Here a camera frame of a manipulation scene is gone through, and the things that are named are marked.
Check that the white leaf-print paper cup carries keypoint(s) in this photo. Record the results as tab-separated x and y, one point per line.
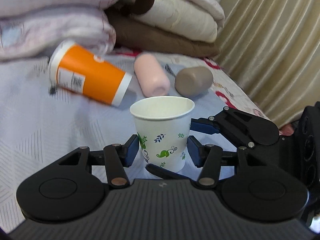
163	126

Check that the pink plastic cup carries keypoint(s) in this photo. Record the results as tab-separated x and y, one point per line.
151	76

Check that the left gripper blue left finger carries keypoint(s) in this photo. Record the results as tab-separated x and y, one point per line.
117	157

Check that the pink floral folded blanket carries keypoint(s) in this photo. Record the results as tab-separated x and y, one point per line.
31	34

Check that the beige pleated curtain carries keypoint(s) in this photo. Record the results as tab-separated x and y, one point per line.
270	48

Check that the cream folded blanket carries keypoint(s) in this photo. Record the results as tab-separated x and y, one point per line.
182	18

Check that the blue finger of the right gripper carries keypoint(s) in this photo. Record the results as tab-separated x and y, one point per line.
232	123

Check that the pink bear-print bedsheet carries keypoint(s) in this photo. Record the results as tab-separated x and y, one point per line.
223	92

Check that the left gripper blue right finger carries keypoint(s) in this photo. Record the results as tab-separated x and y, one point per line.
208	157

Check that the light blue patterned mat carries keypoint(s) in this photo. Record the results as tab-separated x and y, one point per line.
40	123

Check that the taupe plastic cup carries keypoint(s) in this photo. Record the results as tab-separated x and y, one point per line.
193	81

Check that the brown pillow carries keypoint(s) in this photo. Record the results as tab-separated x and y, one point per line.
135	35

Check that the orange and white cup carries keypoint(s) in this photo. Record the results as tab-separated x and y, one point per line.
75	68

